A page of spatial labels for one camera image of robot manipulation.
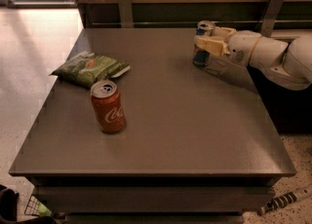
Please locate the black bag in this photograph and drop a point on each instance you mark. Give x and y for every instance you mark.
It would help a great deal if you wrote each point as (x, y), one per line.
(8, 209)

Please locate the metal bracket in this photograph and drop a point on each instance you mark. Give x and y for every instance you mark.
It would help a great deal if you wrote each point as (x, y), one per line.
(269, 17)
(126, 13)

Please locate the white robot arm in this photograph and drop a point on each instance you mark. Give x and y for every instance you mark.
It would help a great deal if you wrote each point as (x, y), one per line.
(288, 65)

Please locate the right metal bracket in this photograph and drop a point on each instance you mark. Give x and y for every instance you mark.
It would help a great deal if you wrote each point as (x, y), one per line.
(269, 17)

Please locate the striped black white stick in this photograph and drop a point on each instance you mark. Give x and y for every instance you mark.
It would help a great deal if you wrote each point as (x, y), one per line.
(286, 199)

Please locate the horizontal metal rail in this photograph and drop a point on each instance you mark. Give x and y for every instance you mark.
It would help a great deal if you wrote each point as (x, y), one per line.
(279, 24)

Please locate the left metal bracket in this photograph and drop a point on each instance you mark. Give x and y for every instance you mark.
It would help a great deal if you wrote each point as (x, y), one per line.
(126, 13)

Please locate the blue silver redbull can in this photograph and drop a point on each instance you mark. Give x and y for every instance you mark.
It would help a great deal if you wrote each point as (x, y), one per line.
(203, 32)

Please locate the grey cabinet with drawers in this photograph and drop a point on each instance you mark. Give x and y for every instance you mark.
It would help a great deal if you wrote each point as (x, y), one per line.
(193, 145)

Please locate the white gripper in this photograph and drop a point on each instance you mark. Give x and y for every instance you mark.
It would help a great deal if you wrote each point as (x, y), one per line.
(244, 47)

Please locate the red coca-cola can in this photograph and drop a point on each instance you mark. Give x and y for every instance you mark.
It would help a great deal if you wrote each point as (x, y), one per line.
(106, 100)

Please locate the wire basket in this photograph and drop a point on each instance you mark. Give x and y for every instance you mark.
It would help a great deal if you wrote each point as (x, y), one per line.
(35, 208)

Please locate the green chip bag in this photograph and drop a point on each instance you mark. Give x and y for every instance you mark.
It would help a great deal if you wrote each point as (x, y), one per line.
(87, 68)

